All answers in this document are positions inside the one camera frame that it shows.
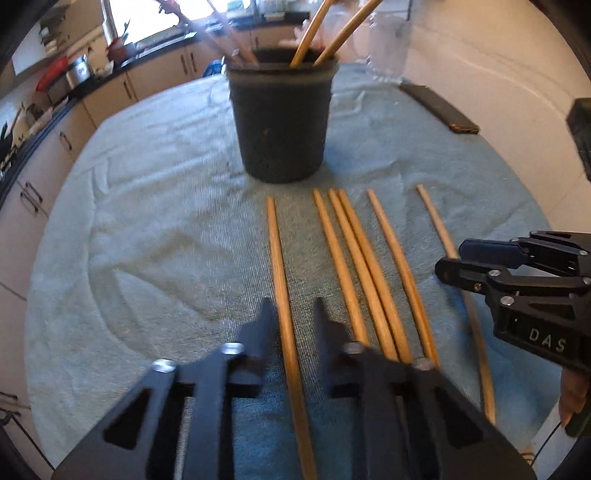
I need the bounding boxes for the wooden chopstick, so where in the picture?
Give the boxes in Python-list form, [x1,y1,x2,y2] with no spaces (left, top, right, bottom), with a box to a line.
[328,189,399,361]
[338,189,414,364]
[266,196,318,480]
[367,189,441,368]
[417,184,497,425]
[312,189,370,346]

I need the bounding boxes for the beige lower kitchen cabinets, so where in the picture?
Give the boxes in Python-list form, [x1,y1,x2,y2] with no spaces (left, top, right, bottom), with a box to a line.
[0,27,302,407]

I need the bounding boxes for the right hand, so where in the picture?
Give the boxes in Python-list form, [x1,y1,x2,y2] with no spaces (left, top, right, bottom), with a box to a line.
[559,368,589,426]

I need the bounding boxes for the dark phone on table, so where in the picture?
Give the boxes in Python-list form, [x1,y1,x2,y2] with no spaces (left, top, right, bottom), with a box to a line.
[399,82,480,135]

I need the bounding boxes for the teal towel table cover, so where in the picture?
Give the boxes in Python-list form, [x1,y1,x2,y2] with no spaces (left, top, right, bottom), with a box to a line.
[25,64,548,479]

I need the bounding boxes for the black chopstick holder cup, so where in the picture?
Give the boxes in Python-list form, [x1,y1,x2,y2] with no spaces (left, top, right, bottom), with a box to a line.
[223,47,339,184]

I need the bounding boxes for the clear glass cup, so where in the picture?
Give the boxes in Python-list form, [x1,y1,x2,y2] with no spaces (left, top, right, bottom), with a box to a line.
[369,11,412,83]

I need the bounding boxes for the blue plastic bag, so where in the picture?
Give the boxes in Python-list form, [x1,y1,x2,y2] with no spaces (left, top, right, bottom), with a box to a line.
[202,57,225,78]

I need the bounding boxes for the dark chopstick in cup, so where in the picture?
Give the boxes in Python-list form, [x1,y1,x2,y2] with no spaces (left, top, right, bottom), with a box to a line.
[157,0,246,65]
[207,0,259,68]

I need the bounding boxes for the silver rice cooker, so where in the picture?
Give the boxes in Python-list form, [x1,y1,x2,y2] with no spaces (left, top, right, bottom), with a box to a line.
[65,55,93,89]

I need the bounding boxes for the red basin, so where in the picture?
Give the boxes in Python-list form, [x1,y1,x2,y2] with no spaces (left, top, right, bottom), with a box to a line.
[35,56,69,92]

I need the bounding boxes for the dark red pot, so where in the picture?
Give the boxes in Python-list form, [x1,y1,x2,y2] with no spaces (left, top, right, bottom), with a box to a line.
[106,37,137,65]

